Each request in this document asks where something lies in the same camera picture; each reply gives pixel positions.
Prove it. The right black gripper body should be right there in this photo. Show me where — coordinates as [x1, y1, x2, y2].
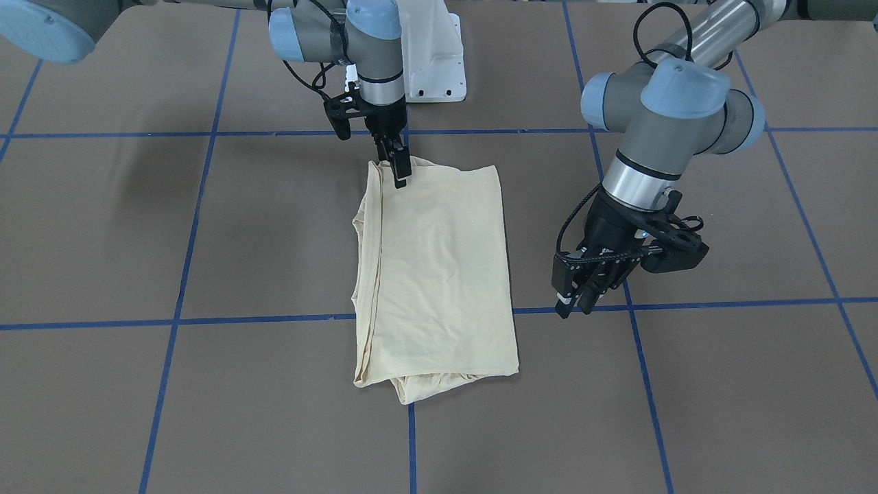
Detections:
[361, 102, 407, 141]

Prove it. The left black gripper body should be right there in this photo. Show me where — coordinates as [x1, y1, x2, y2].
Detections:
[580, 189, 646, 257]

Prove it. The cream yellow long-sleeve shirt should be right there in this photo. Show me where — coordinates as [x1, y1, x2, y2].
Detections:
[351, 156, 519, 405]

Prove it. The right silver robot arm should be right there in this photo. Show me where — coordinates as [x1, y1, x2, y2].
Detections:
[2, 1, 413, 188]

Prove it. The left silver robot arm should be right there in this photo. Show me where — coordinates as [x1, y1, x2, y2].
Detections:
[551, 1, 788, 318]

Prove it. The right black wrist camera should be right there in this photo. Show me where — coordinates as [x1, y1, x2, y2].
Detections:
[323, 81, 364, 141]

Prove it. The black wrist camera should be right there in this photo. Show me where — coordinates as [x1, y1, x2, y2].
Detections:
[323, 81, 364, 141]
[641, 190, 711, 273]

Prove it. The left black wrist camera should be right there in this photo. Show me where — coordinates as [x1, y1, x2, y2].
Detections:
[641, 190, 711, 273]

